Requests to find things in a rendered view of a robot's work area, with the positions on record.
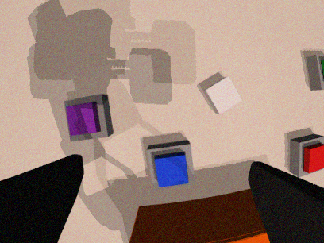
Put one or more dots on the purple button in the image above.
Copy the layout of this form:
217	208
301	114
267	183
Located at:
89	117

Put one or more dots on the red button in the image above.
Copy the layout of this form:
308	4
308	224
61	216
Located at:
306	155

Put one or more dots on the green button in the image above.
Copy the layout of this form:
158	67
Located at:
315	64

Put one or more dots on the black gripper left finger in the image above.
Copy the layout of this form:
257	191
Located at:
35	205

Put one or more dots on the blue button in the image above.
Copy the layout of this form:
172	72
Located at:
171	164

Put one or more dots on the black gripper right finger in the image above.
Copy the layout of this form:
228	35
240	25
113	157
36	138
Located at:
291	209

